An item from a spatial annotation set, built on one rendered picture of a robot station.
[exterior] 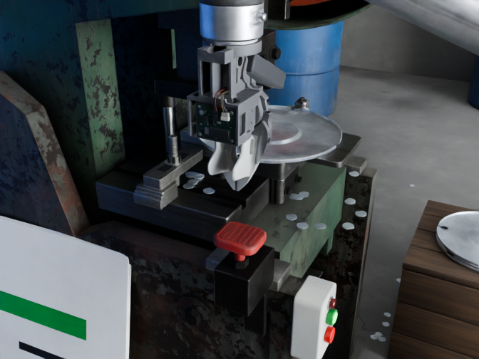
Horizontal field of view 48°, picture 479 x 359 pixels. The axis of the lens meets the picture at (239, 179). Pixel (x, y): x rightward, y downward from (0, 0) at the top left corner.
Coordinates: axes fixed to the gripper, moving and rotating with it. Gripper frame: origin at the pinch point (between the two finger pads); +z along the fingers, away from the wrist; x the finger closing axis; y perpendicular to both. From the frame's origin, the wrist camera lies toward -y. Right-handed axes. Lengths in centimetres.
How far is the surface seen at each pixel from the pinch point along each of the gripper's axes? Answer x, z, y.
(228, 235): -1.2, 9.1, 1.1
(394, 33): -55, 54, -363
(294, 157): -1.2, 6.9, -23.9
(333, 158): 5.1, 7.0, -27.3
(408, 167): -5, 85, -196
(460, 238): 28, 48, -79
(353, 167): 2, 21, -54
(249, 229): 0.9, 9.0, -1.5
